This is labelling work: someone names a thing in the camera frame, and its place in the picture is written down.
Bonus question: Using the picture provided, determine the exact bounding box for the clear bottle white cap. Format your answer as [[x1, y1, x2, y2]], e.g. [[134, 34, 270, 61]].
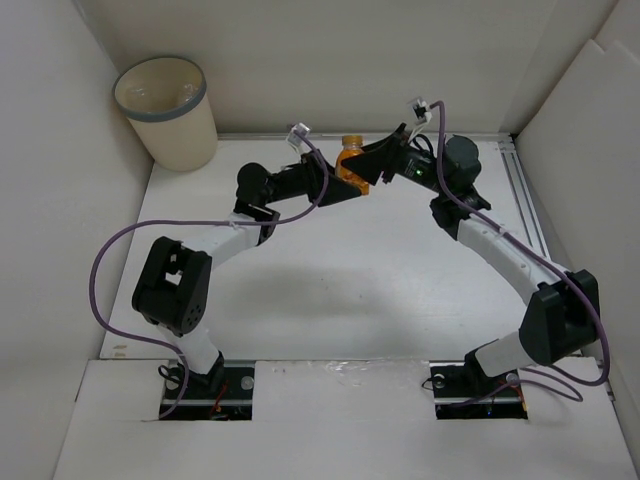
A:
[[121, 85, 152, 112]]

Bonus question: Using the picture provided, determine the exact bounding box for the clear bottle blue label horizontal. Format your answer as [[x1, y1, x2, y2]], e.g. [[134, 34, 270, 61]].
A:
[[176, 83, 206, 108]]

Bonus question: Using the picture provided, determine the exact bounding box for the cream bin with grey rim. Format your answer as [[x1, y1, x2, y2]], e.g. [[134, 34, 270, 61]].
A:
[[112, 56, 218, 172]]

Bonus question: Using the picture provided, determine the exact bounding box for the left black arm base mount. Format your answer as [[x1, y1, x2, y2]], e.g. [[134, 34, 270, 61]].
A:
[[158, 361, 255, 422]]

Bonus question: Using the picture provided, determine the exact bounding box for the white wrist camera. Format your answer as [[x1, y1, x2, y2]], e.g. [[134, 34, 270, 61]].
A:
[[408, 97, 433, 126], [285, 122, 310, 154]]

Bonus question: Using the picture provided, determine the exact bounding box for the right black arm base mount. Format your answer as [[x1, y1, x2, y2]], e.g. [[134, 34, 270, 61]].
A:
[[421, 361, 528, 420]]

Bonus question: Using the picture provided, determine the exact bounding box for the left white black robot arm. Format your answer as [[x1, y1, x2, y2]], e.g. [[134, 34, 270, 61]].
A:
[[132, 153, 361, 397]]

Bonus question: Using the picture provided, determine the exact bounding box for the orange bottle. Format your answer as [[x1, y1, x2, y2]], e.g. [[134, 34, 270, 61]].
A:
[[334, 133, 371, 197]]

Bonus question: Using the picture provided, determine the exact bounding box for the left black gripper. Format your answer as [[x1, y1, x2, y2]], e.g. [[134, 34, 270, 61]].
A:
[[263, 149, 360, 206]]

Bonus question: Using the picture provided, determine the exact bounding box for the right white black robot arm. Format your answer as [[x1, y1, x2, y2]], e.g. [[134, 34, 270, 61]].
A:
[[343, 126, 601, 394]]

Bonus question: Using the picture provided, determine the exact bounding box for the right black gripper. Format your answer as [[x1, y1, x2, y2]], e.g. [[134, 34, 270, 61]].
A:
[[340, 123, 449, 196]]

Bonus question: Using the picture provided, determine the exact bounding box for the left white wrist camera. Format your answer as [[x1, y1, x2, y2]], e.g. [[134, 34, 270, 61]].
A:
[[285, 122, 310, 154]]

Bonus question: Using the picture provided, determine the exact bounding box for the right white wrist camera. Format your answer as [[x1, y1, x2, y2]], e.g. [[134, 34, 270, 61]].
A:
[[408, 97, 433, 126]]

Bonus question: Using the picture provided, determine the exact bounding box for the aluminium rail right side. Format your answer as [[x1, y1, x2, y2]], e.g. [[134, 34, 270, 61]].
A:
[[497, 134, 548, 256]]

